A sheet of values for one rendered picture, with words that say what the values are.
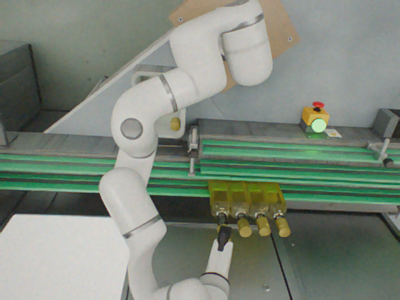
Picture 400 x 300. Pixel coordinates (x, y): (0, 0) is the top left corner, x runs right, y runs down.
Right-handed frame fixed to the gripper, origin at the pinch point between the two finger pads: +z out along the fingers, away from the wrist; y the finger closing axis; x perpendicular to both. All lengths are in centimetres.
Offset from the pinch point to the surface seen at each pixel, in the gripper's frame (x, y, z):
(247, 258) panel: -7.6, -12.4, 5.7
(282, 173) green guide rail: -14.4, 6.4, 27.4
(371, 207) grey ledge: -52, -13, 45
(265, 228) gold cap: -10.6, 1.6, 5.3
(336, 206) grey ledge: -39, -13, 42
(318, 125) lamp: -24, 20, 41
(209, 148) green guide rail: 9.9, 14.0, 22.8
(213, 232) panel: 4.3, -12.4, 13.6
